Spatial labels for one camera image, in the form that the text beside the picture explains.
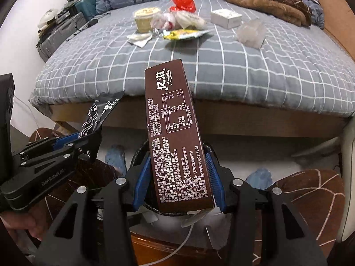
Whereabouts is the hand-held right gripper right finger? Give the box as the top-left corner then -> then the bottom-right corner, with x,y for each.
204,143 -> 329,266

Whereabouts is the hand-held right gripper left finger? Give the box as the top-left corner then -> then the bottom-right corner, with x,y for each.
33,152 -> 156,266

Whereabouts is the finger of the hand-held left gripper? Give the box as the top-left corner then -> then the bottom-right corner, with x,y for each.
11,131 -> 82,167
19,130 -> 103,178

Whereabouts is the black-lined trash bin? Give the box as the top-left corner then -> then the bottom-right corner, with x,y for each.
130,139 -> 232,251

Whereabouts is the black patterned sachet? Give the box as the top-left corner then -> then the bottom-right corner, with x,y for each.
78,91 -> 125,161

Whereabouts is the brown cardboard snack box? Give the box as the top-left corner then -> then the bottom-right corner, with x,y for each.
144,59 -> 215,214

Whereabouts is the yellow lidded food cup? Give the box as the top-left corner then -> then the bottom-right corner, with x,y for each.
134,7 -> 162,34

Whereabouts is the translucent drawstring pouch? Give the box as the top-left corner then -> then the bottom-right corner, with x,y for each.
236,19 -> 267,49

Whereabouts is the white cardboard box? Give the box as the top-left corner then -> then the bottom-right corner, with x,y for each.
210,9 -> 242,29

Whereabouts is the red plastic bag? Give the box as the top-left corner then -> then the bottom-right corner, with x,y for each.
168,0 -> 196,13

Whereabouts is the person's left hand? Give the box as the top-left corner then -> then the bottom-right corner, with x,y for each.
0,211 -> 43,242

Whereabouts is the reddish wooden stool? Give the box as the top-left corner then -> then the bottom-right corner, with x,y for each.
130,233 -> 231,266

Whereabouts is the person's right leg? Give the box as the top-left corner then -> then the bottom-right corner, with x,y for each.
254,169 -> 347,266

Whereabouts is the grey suitcase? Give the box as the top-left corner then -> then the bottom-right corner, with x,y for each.
36,12 -> 86,63

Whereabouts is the grey checkered bed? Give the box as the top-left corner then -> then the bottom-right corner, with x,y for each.
28,0 -> 355,145

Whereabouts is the white tissue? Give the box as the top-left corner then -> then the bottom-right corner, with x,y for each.
127,32 -> 153,47

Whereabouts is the teal hard case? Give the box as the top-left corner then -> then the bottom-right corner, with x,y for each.
76,0 -> 97,20

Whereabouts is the yellow snack packet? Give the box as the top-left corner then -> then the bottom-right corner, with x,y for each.
162,29 -> 214,41

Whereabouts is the clear plastic bag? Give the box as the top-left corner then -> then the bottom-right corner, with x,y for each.
151,12 -> 176,31

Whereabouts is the white bun packet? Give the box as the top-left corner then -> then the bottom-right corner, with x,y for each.
175,11 -> 208,30

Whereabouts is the wooden headboard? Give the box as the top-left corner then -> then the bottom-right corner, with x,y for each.
312,0 -> 355,59

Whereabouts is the white cable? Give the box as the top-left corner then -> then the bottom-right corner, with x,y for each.
158,224 -> 195,266

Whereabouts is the black charger with cable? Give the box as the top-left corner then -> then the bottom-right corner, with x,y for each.
67,12 -> 111,42

